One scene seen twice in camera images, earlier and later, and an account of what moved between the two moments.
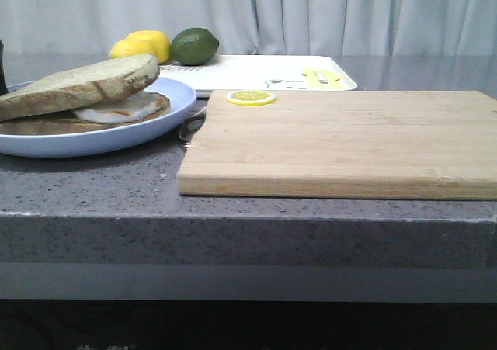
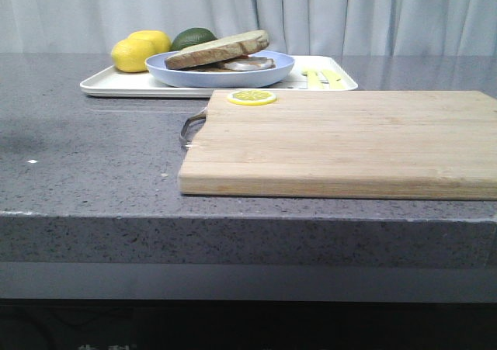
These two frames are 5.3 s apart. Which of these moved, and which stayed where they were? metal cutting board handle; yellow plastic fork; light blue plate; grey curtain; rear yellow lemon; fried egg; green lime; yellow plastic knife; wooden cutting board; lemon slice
Moved: fried egg; light blue plate
Stayed: metal cutting board handle; yellow plastic fork; yellow plastic knife; lemon slice; rear yellow lemon; grey curtain; wooden cutting board; green lime
